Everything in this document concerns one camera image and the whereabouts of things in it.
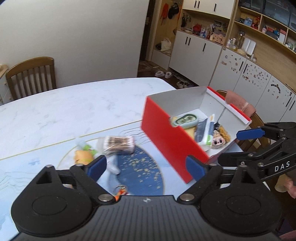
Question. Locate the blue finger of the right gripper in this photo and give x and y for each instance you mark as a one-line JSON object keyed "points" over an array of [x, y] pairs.
{"points": [[242, 157], [250, 133]]}

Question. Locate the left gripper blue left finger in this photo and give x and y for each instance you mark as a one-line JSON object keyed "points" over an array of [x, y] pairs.
{"points": [[86, 177]]}

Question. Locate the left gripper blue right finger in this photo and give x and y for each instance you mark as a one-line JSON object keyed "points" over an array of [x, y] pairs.
{"points": [[207, 179]]}

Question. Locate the spotted yellow plush toy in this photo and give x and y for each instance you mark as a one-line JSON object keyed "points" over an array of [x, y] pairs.
{"points": [[220, 138]]}

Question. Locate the white green tube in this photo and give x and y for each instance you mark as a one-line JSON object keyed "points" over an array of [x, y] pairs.
{"points": [[111, 159]]}

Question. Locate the black snack packet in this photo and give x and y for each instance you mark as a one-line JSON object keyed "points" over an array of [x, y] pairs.
{"points": [[216, 126]]}

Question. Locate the red fish keychain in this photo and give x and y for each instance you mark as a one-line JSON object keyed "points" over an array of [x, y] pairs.
{"points": [[120, 190]]}

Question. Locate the white grey tissue pack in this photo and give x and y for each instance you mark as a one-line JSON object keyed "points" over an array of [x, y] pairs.
{"points": [[204, 131]]}

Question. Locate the bagged toast slice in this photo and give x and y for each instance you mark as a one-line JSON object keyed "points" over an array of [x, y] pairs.
{"points": [[191, 132]]}

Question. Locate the person's right hand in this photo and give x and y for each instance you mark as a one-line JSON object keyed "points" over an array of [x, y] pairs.
{"points": [[285, 184]]}

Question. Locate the pink towel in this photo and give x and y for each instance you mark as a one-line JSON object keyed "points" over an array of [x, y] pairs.
{"points": [[240, 103]]}

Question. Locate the red shoe box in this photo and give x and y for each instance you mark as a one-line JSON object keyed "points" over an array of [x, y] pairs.
{"points": [[171, 120]]}

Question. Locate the white storage cabinets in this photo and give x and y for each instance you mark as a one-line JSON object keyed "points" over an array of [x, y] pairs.
{"points": [[228, 47]]}

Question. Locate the pair of white slippers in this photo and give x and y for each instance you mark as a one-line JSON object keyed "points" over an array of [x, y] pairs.
{"points": [[166, 75]]}

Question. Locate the brown wooden chair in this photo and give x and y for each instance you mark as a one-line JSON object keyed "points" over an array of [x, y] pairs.
{"points": [[31, 77]]}

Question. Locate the white sideboard cabinet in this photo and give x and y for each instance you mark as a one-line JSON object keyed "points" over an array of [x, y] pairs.
{"points": [[5, 94]]}

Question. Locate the white tote bag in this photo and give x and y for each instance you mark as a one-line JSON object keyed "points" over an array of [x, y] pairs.
{"points": [[165, 45]]}

